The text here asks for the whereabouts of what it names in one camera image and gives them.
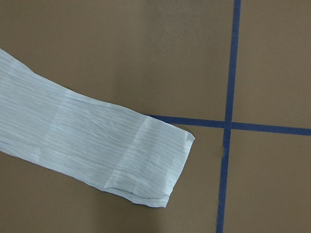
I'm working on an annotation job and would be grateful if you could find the light blue button shirt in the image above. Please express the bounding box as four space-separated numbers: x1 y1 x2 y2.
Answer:
0 51 195 207

